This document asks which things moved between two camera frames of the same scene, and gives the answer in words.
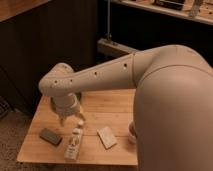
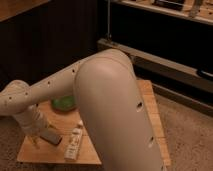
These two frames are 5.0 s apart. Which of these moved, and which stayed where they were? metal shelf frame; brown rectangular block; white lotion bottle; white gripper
Moved: white gripper
Stayed: brown rectangular block; white lotion bottle; metal shelf frame
